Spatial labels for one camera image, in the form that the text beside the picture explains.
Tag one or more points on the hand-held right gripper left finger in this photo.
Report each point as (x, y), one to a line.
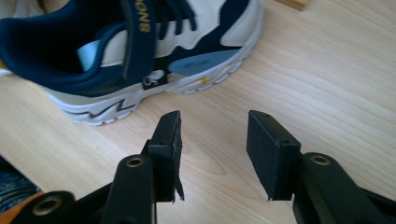
(165, 149)

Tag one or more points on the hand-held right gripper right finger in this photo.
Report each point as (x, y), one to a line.
(267, 155)

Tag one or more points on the navy and white sneaker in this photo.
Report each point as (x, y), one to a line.
(130, 46)
(15, 7)

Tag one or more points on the light wooden block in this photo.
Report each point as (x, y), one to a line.
(294, 3)

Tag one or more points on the blue and orange patterned box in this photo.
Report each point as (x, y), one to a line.
(14, 186)

